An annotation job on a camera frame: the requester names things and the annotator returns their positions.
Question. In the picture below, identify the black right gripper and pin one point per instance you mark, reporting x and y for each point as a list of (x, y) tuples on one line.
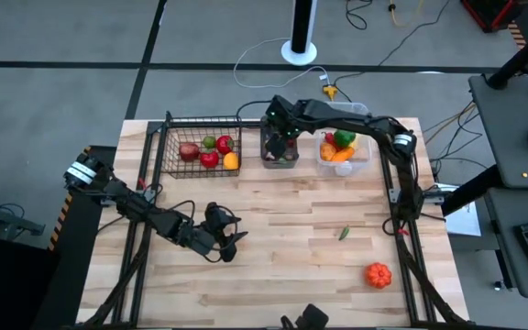
[(284, 129)]

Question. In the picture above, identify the white paper sheet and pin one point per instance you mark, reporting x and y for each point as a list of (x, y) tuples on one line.
[(465, 222)]

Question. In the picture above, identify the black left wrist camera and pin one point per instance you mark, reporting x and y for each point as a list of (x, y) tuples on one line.
[(216, 215)]

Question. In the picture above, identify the white garlic bulb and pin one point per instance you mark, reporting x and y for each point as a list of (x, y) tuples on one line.
[(343, 169)]

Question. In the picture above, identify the black boom pole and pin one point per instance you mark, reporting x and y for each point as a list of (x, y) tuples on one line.
[(520, 55)]

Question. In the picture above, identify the yellow orange lemon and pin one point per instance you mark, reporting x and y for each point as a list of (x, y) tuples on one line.
[(231, 161)]

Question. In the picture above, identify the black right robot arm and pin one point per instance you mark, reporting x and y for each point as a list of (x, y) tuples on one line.
[(351, 120)]

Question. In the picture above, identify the orange bumpy tomato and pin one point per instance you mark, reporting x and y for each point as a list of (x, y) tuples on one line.
[(378, 275)]

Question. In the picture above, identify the grey plastic bin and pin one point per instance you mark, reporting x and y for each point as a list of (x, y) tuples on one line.
[(287, 164)]

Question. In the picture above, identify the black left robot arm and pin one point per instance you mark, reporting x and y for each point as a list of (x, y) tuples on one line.
[(131, 206)]

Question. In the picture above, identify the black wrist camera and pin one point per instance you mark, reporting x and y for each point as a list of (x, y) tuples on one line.
[(216, 215), (280, 106)]

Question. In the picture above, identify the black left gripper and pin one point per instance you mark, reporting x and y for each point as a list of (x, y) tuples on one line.
[(197, 238)]

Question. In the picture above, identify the green lime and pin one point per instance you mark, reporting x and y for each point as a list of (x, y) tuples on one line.
[(209, 142)]

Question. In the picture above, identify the clear plastic tub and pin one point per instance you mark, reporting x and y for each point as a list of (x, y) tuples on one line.
[(365, 165)]

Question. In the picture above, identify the grey metal stand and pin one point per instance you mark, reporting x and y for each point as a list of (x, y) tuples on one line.
[(12, 221)]

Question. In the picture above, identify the red black equipment box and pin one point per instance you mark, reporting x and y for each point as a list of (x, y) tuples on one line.
[(493, 11)]

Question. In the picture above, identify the green bell pepper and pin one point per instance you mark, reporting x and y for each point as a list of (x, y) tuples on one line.
[(344, 137)]

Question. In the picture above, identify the dark red apple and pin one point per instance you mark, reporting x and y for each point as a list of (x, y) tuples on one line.
[(189, 151)]

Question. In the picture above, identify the black metal rig frame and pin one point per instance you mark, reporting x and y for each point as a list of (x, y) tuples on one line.
[(250, 123)]

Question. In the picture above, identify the yellow power plug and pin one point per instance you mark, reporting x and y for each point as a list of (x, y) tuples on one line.
[(330, 91)]

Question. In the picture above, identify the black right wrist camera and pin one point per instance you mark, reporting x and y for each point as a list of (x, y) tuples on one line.
[(280, 106)]

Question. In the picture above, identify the small green chili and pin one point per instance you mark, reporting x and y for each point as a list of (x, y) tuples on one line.
[(344, 233)]

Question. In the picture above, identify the small red habanero pepper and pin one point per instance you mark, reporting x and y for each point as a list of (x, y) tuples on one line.
[(291, 143)]

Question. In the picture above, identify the grey desk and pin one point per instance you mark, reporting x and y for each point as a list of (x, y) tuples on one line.
[(502, 256), (502, 137)]

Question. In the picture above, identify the black pole white round base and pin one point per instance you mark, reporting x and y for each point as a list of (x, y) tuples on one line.
[(299, 54)]

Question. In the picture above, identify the long red pepper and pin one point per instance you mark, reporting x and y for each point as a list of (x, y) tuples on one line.
[(330, 139)]

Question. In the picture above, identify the black bulky object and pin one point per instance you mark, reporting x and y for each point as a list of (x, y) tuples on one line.
[(312, 317)]

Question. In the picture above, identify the black platform hazard stripes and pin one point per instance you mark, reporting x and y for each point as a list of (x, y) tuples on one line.
[(76, 275)]

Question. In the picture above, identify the red tomato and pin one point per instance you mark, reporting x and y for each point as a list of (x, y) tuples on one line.
[(224, 145), (209, 159)]

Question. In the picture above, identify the black desk support beam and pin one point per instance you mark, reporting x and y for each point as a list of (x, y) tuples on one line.
[(475, 190)]

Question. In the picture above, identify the orange carrot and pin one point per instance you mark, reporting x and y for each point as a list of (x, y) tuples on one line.
[(343, 155)]

